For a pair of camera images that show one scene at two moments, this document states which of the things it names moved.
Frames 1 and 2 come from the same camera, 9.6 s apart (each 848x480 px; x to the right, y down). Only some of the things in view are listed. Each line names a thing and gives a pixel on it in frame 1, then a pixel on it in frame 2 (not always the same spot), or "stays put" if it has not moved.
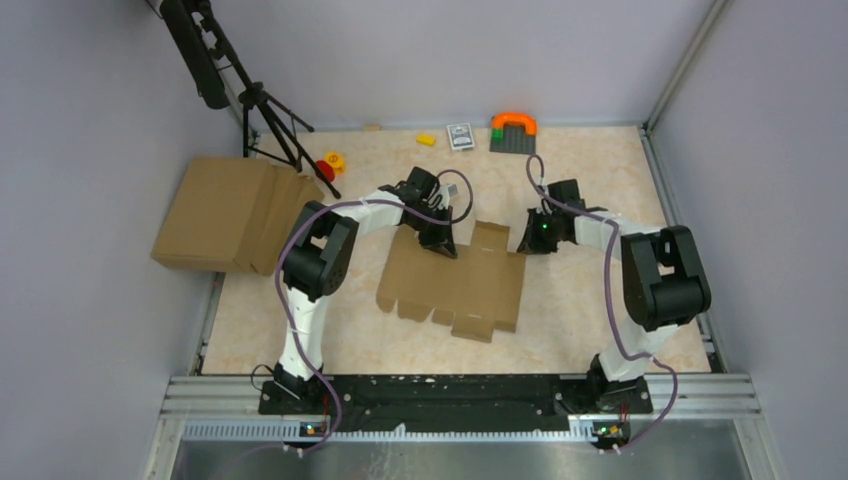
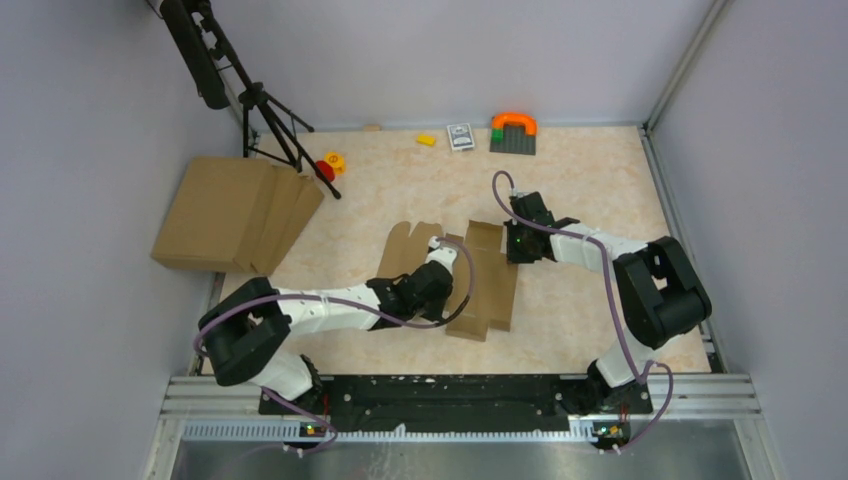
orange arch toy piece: x=500 y=118 stays put
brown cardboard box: x=475 y=291 stays put
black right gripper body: x=552 y=231 -> x=518 y=250
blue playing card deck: x=460 y=137 stays put
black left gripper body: x=439 y=212 -> x=432 y=310
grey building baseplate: x=515 y=140 stays put
